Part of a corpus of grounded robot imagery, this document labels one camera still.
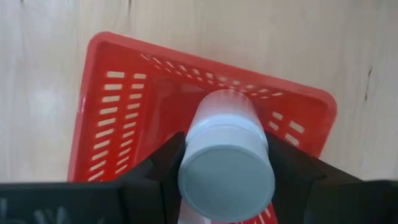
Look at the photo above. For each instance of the red plastic slotted basket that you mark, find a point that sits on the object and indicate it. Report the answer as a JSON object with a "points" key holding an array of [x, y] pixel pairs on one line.
{"points": [[146, 118]]}

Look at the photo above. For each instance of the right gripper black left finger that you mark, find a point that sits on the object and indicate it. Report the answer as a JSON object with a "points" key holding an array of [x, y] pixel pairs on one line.
{"points": [[152, 193]]}

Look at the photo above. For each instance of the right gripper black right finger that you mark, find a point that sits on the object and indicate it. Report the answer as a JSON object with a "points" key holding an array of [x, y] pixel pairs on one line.
{"points": [[292, 177]]}

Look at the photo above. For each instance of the white plastic pill bottle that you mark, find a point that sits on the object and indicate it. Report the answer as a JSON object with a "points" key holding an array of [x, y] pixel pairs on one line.
{"points": [[227, 177]]}

